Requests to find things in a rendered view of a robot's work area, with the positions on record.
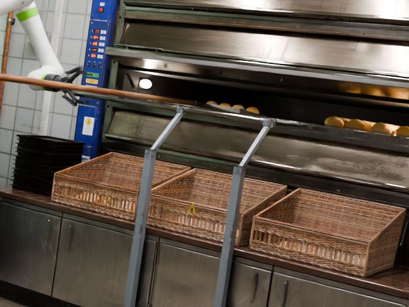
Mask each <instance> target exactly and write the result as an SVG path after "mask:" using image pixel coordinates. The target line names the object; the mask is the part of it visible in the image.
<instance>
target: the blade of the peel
mask: <svg viewBox="0 0 409 307"><path fill-rule="evenodd" d="M201 108H209V109H214V110H221V111H230V112H235V113H243V114H248V115H258V116H263V115H260V114H257V113H253V112H250V111H247V110H243V109H241V108H233V107H225V106H220V105H212V104H203V107H201Z"/></svg>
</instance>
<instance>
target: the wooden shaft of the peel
mask: <svg viewBox="0 0 409 307"><path fill-rule="evenodd" d="M0 81H5V82H14V83H23V84H28V85H37V86H46V87H51V88H60V89H66V90H74V91H84V92H89V93H97V94H107V95H112V96H121V97H130V98H135V99H144V100H149V101H158V102H167V103H173V104H181V105H190V106H194V105H195V101H188V100H183V99H175V98H170V97H162V96H154V95H149V94H141V93H132V92H128V91H119V90H111V89H106V88H98V87H93V86H84V85H76V84H71V83H63V82H55V81H50V80H42V79H34V78H28V77H20V76H12V75H7V74H0Z"/></svg>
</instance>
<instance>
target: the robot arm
mask: <svg viewBox="0 0 409 307"><path fill-rule="evenodd" d="M12 11H14V13H15V15H16V17H17V19H18V21H19V23H20V25H21V26H22V28H23V30H24V31H25V33H26V35H27V37H28V38H29V40H30V42H31V44H32V46H33V48H34V51H35V53H36V55H37V57H38V60H39V62H40V65H41V68H40V69H37V70H34V71H32V72H30V73H29V74H28V76H27V77H28V78H34V79H42V80H50V81H55V82H63V83H71V84H73V81H74V79H75V78H77V77H78V76H79V75H81V74H84V75H89V76H93V74H88V73H87V71H82V67H80V66H78V67H76V68H74V69H72V70H70V71H65V74H66V77H63V76H64V69H63V67H62V65H61V64H60V62H59V61H58V59H57V57H56V55H55V53H54V50H53V48H52V46H51V44H50V42H49V40H48V37H47V35H46V33H45V30H44V27H43V24H42V22H41V18H40V15H39V13H38V10H37V7H36V5H35V3H34V0H0V16H1V15H4V14H6V13H9V12H12ZM73 73H75V74H73ZM71 74H73V75H72V76H71V77H68V76H69V75H71ZM27 85H28V84H27ZM28 87H29V88H30V89H31V90H34V91H51V92H59V91H62V92H63V95H62V96H61V97H62V98H65V99H66V100H67V101H68V102H69V103H70V104H71V105H72V106H77V104H78V103H79V104H82V103H83V102H89V101H84V100H80V99H77V98H76V97H75V95H74V93H73V92H72V90H66V89H60V88H51V87H46V86H37V85H28ZM66 93H68V94H69V95H70V97H71V99H70V98H69V97H68V96H67V95H66Z"/></svg>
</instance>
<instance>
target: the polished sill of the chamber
mask: <svg viewBox="0 0 409 307"><path fill-rule="evenodd" d="M125 98H130V97H125ZM130 99H135V98H130ZM138 100H143V101H149V100H144V99H138ZM151 102H158V101H151ZM159 103H164V104H171V103H167V102H159ZM172 105H179V104H172ZM180 106H184V107H192V106H187V105H180ZM192 108H200V107H192ZM200 109H205V110H213V109H208V108H200ZM214 111H221V110H214ZM221 112H226V113H234V112H229V111H221ZM234 114H239V115H247V114H242V113H234ZM247 116H255V115H247ZM255 117H260V118H268V117H263V116H255ZM268 119H273V126H276V127H284V128H288V129H297V130H304V131H309V132H317V133H324V134H329V135H337V136H344V137H349V138H357V139H365V140H369V141H377V142H381V143H389V144H397V145H401V146H409V138H406V137H401V136H393V135H386V134H381V133H373V132H364V131H359V130H351V129H344V128H339V127H331V126H326V125H318V124H309V123H305V122H297V121H289V120H284V119H276V118H268Z"/></svg>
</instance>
